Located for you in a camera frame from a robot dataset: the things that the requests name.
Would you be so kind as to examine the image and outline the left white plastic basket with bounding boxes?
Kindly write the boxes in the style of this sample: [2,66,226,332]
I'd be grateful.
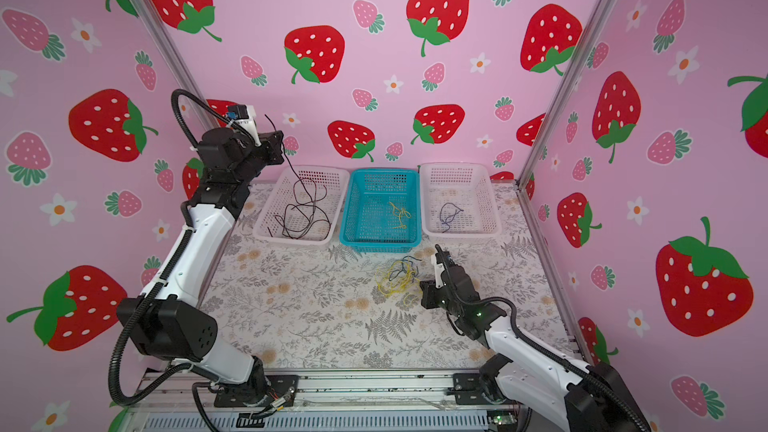
[253,165,350,249]

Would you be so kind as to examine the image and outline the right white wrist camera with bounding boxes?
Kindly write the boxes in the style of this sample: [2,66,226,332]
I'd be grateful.
[431,244,452,289]

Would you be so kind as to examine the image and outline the long black cable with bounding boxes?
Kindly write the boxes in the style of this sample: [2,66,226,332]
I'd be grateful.
[263,113,319,240]

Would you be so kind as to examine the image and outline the white plastic basket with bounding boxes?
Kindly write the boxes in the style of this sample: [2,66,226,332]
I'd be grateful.
[253,165,350,249]
[419,162,502,242]

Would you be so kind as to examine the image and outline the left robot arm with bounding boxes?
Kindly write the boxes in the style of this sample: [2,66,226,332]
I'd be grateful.
[107,89,285,407]

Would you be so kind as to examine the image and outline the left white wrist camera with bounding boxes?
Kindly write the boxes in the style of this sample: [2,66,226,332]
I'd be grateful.
[225,104,261,146]

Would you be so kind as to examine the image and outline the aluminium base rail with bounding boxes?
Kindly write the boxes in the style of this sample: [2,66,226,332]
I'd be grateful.
[128,368,625,432]

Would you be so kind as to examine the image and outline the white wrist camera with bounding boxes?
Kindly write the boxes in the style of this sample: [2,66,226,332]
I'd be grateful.
[431,244,452,289]
[225,104,261,146]

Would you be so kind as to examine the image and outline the blue cable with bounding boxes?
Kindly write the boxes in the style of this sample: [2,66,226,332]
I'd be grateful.
[438,202,464,234]

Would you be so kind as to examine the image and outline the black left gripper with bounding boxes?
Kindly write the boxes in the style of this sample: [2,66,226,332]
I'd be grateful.
[231,130,281,192]

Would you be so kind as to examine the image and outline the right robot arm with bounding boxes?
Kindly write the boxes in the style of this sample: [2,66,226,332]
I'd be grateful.
[419,248,650,431]

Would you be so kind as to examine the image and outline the yellow blue black cables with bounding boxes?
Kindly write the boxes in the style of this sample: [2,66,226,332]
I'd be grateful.
[374,254,424,307]

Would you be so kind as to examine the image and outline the yellow cable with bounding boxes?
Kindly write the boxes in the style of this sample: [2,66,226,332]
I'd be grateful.
[388,200,413,230]

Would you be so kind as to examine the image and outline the right white plastic basket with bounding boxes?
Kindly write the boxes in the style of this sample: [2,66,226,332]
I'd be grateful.
[419,162,502,242]

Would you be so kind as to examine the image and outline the teal plastic basket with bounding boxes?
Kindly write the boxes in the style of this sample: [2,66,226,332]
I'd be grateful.
[339,168,422,254]

